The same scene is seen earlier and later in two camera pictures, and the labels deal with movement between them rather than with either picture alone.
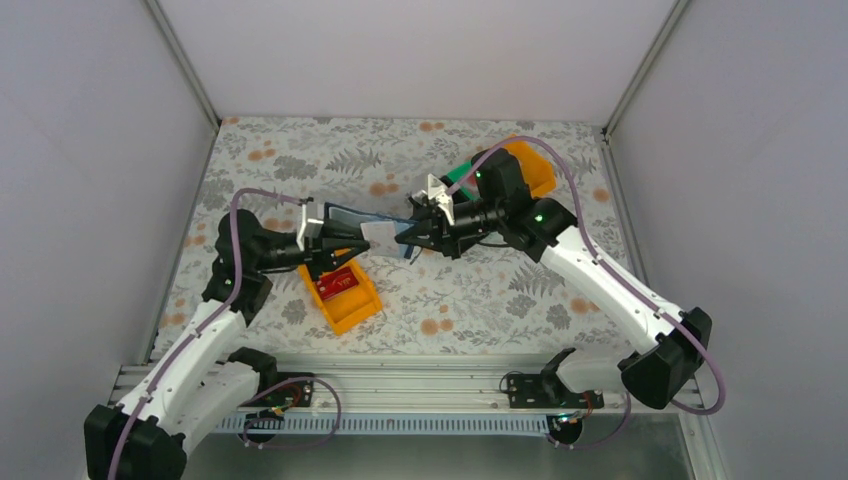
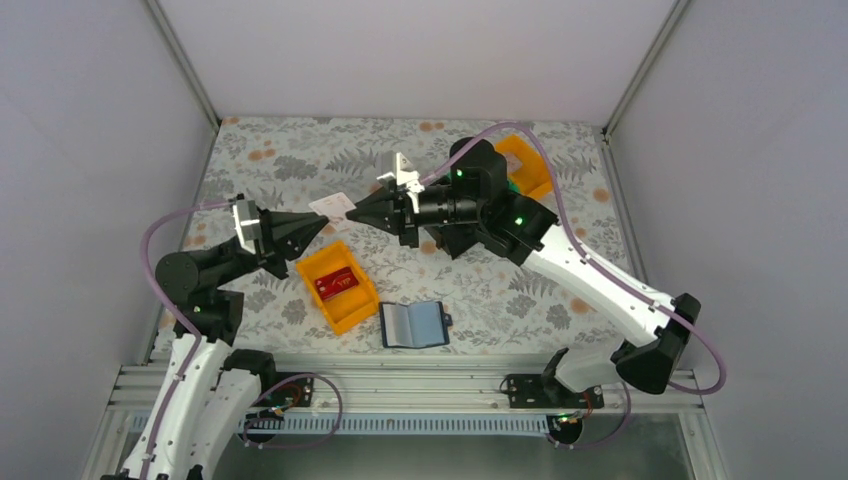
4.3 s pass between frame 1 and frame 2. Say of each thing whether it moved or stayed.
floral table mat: stayed
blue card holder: moved
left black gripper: moved
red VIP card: stayed
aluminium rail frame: stayed
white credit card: moved
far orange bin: stayed
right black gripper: moved
